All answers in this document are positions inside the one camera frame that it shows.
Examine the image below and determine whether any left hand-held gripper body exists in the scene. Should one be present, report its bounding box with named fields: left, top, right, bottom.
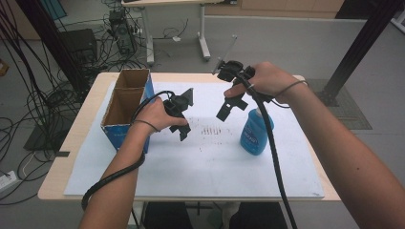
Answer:
left=162, top=88, right=195, bottom=127

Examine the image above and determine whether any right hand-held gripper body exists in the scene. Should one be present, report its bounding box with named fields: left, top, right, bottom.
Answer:
left=212, top=34, right=256, bottom=86

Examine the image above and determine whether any blue plastic bottle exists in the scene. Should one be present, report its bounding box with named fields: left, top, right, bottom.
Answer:
left=239, top=107, right=275, bottom=156

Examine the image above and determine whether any blue cardboard box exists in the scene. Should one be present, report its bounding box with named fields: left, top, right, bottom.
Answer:
left=100, top=69, right=156, bottom=154

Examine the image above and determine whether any person's left hand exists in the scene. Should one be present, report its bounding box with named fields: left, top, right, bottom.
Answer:
left=135, top=96, right=189, bottom=135

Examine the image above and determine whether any person's right hand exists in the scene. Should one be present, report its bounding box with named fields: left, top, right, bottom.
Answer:
left=224, top=61, right=304, bottom=104

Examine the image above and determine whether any thin wrist band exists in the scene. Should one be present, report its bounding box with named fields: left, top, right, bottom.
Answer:
left=132, top=119, right=160, bottom=133
left=273, top=79, right=309, bottom=109

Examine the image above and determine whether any white table sheet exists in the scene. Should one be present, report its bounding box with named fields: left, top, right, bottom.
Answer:
left=63, top=81, right=325, bottom=198

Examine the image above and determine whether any white desk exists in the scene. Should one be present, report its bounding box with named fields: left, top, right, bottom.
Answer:
left=121, top=0, right=238, bottom=66

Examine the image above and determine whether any person's left leg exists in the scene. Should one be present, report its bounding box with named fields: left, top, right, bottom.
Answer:
left=142, top=201, right=194, bottom=229

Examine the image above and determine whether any person's leg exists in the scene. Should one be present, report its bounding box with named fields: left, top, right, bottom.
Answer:
left=142, top=201, right=194, bottom=229
left=228, top=201, right=289, bottom=229

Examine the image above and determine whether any black computer tower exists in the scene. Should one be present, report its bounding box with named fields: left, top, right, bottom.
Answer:
left=108, top=9, right=137, bottom=55

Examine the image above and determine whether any person's right leg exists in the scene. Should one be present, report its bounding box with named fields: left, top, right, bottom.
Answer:
left=228, top=201, right=289, bottom=229

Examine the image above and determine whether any grey floor mat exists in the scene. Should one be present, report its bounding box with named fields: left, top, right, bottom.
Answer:
left=23, top=123, right=66, bottom=152
left=305, top=78, right=373, bottom=131

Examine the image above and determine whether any black box on floor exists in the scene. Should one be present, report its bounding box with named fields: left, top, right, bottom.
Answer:
left=60, top=28, right=98, bottom=65

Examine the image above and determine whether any white power adapter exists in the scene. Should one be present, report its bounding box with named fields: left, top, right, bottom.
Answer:
left=0, top=170, right=18, bottom=192

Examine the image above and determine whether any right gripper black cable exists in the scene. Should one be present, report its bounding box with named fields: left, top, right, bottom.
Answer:
left=233, top=70, right=299, bottom=229

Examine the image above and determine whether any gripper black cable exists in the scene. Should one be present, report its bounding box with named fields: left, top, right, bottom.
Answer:
left=80, top=90, right=176, bottom=212
left=233, top=70, right=299, bottom=229

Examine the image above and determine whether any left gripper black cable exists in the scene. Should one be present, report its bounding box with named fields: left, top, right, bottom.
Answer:
left=80, top=90, right=176, bottom=212

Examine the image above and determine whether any black metal post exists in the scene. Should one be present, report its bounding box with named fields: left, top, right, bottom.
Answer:
left=318, top=0, right=405, bottom=108
left=15, top=0, right=91, bottom=94

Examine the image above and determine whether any bundle of black cables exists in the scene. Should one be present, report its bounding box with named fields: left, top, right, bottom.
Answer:
left=0, top=0, right=144, bottom=204

